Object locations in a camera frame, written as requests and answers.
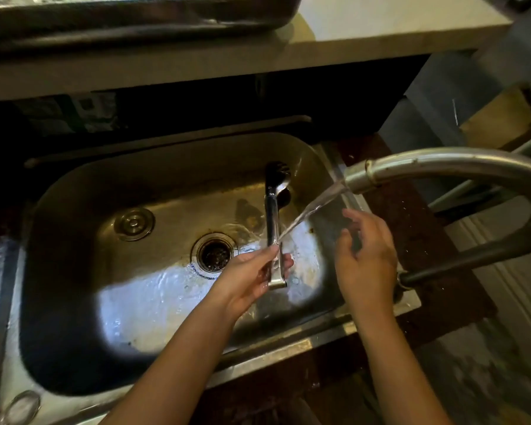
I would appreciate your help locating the round metal sink hole cover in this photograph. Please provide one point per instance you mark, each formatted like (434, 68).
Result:
(20, 408)

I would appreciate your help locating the person's right forearm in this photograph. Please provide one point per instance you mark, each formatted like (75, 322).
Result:
(398, 371)

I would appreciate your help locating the curved metal faucet spout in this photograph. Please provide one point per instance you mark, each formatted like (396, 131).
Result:
(447, 165)

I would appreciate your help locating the person's left thumb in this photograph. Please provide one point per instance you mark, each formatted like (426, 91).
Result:
(261, 256)

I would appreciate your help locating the person's right thumb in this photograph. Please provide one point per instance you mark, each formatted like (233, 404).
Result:
(346, 250)

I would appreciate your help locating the round metal sink stopper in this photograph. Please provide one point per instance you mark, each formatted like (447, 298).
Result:
(134, 223)

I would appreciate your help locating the sink drain strainer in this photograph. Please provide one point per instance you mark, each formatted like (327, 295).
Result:
(213, 254)

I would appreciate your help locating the person's left hand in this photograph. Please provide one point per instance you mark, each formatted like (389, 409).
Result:
(241, 278)

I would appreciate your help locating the stainless steel sink basin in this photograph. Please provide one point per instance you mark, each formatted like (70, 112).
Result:
(159, 261)

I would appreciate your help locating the person's left forearm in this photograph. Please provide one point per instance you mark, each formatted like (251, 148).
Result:
(177, 371)

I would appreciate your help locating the person's right hand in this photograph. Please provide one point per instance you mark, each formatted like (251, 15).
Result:
(367, 265)

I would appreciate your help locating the metal baking tray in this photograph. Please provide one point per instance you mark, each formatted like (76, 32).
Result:
(137, 17)

